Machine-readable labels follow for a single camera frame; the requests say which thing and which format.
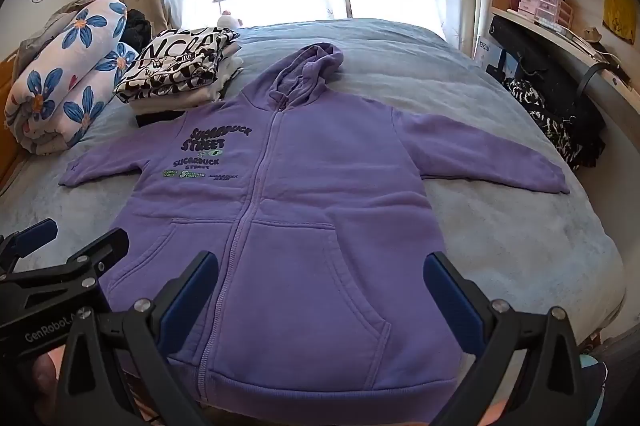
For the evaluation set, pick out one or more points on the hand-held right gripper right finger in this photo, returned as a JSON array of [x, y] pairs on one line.
[[450, 301]]

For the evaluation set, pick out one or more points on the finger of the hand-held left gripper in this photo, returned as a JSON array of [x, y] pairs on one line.
[[107, 248], [37, 236]]

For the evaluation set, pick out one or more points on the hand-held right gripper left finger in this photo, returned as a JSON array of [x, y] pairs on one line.
[[187, 301]]

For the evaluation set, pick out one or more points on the purple zip hoodie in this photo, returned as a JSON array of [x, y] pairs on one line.
[[310, 231]]

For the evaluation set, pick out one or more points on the person's left hand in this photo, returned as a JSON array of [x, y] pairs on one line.
[[47, 373]]

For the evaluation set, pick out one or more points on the grey bed blanket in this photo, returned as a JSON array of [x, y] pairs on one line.
[[500, 231]]

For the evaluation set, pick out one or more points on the rolled blue floral quilt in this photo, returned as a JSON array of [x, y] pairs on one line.
[[75, 56]]

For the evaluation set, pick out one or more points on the black white printed folded garment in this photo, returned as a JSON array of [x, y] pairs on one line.
[[175, 61]]

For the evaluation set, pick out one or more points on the black white patterned cloth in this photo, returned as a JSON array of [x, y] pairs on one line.
[[550, 126]]

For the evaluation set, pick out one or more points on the black clothing pile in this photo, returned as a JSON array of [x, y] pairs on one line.
[[137, 29]]

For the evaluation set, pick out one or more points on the white cardboard box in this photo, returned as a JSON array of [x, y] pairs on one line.
[[492, 56]]

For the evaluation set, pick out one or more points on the black bag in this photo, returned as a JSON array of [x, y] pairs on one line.
[[545, 66]]

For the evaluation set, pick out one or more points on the small pink plush toy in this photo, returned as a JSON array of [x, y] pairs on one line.
[[229, 19]]

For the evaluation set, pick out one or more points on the curved wooden desk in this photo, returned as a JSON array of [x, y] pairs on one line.
[[565, 49]]

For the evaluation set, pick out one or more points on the small tan hat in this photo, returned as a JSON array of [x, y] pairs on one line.
[[592, 35]]

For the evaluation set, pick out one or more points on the pink drawer organizer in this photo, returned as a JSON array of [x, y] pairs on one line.
[[542, 4]]

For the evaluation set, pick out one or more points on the yellow cloth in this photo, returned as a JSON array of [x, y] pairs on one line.
[[619, 14]]

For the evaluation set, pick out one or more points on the wooden bed frame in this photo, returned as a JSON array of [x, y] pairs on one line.
[[7, 116]]

